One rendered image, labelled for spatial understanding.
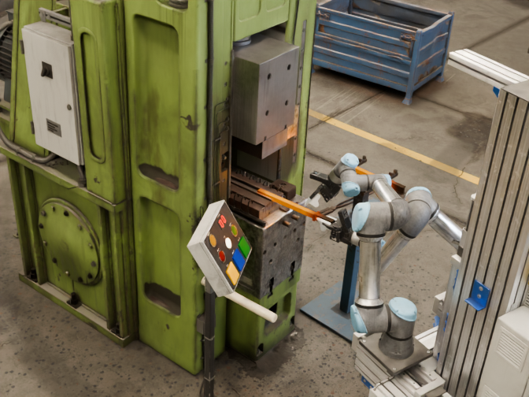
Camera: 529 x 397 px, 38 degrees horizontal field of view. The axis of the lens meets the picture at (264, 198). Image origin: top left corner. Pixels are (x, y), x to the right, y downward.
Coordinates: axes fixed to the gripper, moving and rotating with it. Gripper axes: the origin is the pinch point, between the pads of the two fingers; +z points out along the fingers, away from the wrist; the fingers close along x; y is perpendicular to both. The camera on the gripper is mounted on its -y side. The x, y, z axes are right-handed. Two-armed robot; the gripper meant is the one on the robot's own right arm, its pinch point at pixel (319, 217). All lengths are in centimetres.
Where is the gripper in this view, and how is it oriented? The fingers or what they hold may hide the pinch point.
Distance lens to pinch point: 369.8
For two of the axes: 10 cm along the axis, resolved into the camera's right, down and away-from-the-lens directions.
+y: -0.4, 8.5, 5.3
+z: -7.9, -3.5, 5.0
